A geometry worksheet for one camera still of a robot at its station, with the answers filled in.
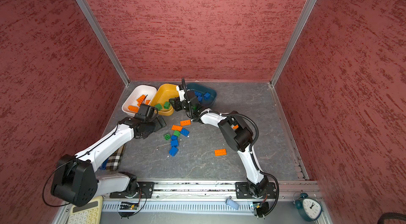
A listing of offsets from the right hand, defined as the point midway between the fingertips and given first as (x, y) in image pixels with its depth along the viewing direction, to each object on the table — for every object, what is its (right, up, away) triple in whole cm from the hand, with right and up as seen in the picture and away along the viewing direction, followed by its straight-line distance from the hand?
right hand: (171, 102), depth 92 cm
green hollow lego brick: (-2, -21, -1) cm, 21 cm away
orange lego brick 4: (+8, -13, +5) cm, 17 cm away
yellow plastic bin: (-10, +5, +19) cm, 22 cm away
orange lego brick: (-28, -5, +11) cm, 31 cm away
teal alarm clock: (+67, -45, -25) cm, 84 cm away
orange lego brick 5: (+33, -9, -31) cm, 46 cm away
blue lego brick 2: (+8, -18, 0) cm, 20 cm away
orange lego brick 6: (+29, -28, -7) cm, 41 cm away
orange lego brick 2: (-21, -1, +17) cm, 27 cm away
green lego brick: (-6, -3, +13) cm, 15 cm away
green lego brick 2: (+4, -19, 0) cm, 19 cm away
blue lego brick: (+21, +4, +18) cm, 28 cm away
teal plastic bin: (+19, +5, +18) cm, 27 cm away
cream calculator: (-29, -48, -25) cm, 61 cm away
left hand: (-5, -15, -6) cm, 17 cm away
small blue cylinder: (+33, -45, -24) cm, 60 cm away
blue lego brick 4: (+3, -23, -3) cm, 24 cm away
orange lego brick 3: (-25, +1, +15) cm, 29 cm away
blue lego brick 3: (+2, -21, -2) cm, 21 cm away
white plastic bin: (-27, +5, +19) cm, 33 cm away
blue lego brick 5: (+3, -28, -5) cm, 28 cm away
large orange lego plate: (+3, -16, +3) cm, 17 cm away
